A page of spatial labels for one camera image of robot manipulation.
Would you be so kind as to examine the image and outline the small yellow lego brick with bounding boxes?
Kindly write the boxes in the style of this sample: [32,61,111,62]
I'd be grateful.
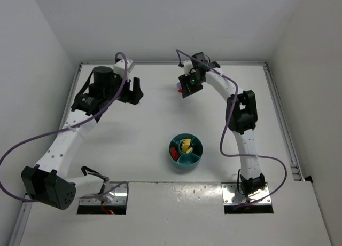
[181,138,192,149]

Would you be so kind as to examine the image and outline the long yellow lego plate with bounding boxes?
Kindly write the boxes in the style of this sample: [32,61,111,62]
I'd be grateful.
[182,147,193,154]

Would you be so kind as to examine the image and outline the red curved lego piece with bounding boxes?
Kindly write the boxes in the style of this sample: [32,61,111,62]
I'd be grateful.
[170,147,180,161]

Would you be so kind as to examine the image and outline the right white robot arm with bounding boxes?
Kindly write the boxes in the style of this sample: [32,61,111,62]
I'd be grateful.
[178,52,266,197]

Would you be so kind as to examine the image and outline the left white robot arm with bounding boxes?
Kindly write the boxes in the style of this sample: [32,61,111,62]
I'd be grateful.
[21,66,144,210]

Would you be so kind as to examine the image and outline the teal divided round container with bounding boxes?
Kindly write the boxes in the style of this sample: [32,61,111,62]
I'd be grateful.
[168,133,204,172]

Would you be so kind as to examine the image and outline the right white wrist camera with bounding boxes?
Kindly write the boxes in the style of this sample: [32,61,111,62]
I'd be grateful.
[178,61,195,76]

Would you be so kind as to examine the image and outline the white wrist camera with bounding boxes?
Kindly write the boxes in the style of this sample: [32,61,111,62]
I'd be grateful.
[113,59,134,81]
[178,61,195,76]

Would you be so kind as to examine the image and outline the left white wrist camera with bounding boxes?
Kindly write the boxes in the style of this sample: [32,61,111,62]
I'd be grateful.
[113,59,134,81]

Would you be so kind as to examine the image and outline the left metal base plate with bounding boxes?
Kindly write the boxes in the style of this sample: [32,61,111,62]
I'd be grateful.
[79,182,129,206]

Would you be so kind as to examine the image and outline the metal base plate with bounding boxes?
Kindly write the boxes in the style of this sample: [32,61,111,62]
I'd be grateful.
[222,183,272,206]
[79,182,129,206]

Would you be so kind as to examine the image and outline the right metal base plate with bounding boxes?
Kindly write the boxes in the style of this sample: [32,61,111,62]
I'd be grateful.
[222,183,272,206]

